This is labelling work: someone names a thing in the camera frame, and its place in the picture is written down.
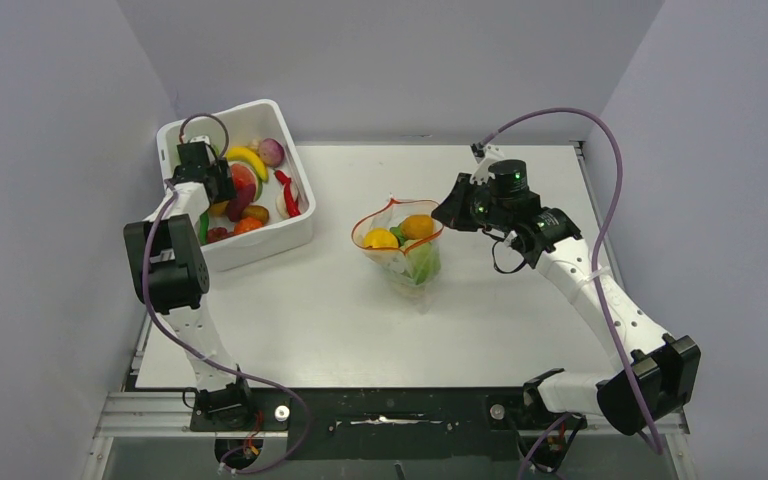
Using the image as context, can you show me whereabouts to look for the yellow pear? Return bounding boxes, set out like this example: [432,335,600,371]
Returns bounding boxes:
[362,228,400,249]

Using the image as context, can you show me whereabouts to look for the orange tangerine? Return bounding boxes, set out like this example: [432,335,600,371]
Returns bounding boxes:
[233,217,264,235]

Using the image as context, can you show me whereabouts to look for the purple onion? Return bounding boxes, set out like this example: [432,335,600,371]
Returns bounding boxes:
[256,138,286,168]

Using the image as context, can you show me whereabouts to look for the red grapes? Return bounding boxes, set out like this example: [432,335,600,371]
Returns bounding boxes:
[205,227,233,244]

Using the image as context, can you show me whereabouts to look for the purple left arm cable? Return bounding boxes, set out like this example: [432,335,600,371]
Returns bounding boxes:
[140,113,312,477]

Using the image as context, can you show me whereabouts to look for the clear orange zip bag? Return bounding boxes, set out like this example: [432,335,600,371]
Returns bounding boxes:
[351,196,443,303]

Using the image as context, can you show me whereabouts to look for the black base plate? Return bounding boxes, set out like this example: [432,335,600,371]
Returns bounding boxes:
[184,386,586,468]

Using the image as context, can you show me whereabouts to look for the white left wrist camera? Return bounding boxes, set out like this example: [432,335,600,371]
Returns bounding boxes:
[188,135,213,147]

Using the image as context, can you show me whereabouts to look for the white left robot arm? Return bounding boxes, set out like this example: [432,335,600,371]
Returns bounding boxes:
[123,141,256,431]

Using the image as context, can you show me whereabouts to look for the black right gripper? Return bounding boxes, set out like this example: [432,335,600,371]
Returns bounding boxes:
[433,173,511,232]

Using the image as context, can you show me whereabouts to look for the watermelon slice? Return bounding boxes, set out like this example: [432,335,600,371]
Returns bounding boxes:
[229,162,263,201]

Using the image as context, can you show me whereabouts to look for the white plastic bin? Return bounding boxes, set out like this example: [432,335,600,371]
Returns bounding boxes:
[156,99,316,271]

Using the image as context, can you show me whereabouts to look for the red chili pepper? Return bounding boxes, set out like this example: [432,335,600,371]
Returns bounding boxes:
[274,170,301,219]

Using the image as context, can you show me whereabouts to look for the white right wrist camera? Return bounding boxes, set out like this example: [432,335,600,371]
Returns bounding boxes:
[470,142,506,185]

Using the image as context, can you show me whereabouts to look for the yellow lemon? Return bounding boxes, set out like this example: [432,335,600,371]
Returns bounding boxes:
[208,201,229,217]

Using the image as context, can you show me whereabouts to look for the white mushroom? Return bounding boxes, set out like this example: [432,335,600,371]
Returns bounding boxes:
[275,183,301,219]

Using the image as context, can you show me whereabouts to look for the brown potato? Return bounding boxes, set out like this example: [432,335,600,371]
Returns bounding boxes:
[242,204,270,225]

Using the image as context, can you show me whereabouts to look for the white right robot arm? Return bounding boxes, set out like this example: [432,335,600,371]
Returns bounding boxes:
[432,159,701,436]

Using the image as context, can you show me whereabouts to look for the purple sweet potato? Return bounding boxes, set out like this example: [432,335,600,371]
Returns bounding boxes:
[225,185,257,222]

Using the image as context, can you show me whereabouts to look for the yellow banana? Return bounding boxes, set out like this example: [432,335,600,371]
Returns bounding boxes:
[226,146,269,182]

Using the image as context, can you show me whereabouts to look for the green lettuce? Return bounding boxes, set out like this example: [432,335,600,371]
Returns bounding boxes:
[389,227,441,286]

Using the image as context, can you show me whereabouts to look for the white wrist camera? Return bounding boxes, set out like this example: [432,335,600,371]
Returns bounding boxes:
[470,142,506,185]
[188,135,213,147]

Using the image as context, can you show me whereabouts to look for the green cucumber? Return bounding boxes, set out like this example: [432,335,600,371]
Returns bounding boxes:
[198,211,210,246]

